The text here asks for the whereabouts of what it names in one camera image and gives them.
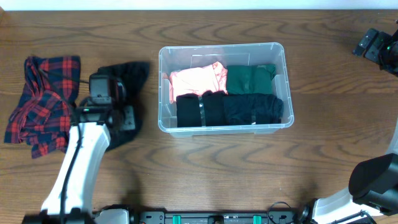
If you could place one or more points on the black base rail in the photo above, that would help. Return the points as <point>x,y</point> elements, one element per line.
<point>158,217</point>

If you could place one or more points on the black garment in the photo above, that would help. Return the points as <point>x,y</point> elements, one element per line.
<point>201,111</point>
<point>133,76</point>

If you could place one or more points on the red navy plaid shirt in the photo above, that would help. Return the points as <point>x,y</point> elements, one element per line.
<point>42,116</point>

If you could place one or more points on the dark green garment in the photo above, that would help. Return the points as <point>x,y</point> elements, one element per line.
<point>252,79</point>

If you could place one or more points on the pink shirt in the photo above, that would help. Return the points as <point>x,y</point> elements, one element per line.
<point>197,81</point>

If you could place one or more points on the navy garment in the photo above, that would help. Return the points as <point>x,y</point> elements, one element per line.
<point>253,109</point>

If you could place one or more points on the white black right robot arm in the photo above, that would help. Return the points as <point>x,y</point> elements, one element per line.
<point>372,188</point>

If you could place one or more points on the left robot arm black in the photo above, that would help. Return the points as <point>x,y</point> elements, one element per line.
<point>99,116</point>

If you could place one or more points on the clear plastic storage bin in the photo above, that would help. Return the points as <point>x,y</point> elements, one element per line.
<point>173,58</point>

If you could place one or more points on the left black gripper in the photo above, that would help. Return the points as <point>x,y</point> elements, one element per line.
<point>129,111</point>

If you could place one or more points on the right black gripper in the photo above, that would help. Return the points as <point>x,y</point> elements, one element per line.
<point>383,40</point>

